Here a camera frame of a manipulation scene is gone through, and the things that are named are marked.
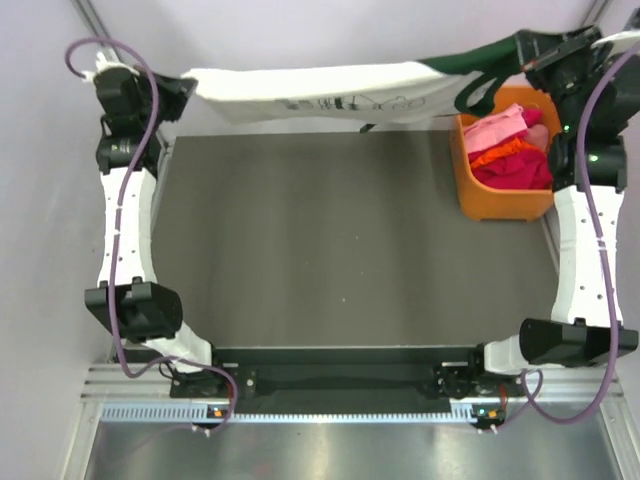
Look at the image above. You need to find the grey slotted cable duct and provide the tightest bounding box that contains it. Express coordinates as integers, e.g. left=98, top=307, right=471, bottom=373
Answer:
left=100, top=403, right=506, bottom=426

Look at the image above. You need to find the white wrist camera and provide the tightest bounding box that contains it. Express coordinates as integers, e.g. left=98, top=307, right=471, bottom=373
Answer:
left=82, top=51, right=139, bottom=83
left=592, top=9, right=639, bottom=54

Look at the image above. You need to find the aluminium frame rail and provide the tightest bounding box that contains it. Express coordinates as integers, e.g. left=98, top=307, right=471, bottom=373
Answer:
left=81, top=363, right=605, bottom=403

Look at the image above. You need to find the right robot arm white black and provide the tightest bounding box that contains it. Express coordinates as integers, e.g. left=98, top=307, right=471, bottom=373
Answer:
left=466, top=26, right=639, bottom=396

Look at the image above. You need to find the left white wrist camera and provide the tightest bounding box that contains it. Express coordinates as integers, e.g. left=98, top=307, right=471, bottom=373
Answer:
left=82, top=51, right=139, bottom=83

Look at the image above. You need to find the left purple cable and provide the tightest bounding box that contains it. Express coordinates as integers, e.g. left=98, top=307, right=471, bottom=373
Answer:
left=64, top=37, right=239, bottom=445

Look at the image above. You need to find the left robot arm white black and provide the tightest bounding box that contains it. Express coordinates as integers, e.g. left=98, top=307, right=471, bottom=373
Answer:
left=84, top=66, right=227, bottom=397

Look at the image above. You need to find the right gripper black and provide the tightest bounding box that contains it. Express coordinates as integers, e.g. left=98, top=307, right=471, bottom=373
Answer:
left=513, top=25, right=606, bottom=133

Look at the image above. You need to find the orange plastic laundry basket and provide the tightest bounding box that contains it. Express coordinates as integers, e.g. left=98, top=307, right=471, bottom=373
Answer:
left=449, top=86, right=561, bottom=221

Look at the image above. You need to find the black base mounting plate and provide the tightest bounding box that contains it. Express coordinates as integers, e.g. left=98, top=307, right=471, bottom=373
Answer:
left=169, top=345, right=486, bottom=414

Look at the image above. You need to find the orange t shirt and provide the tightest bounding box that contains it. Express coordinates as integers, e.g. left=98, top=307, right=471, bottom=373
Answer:
left=469, top=137, right=527, bottom=170

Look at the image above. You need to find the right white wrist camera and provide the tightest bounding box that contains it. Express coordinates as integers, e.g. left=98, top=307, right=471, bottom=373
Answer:
left=592, top=9, right=639, bottom=54

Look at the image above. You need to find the white and green t shirt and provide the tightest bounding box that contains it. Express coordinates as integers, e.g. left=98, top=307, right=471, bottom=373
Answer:
left=183, top=37, right=521, bottom=128

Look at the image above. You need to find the pink t shirt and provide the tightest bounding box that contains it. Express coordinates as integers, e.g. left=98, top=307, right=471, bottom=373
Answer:
left=463, top=103, right=527, bottom=161

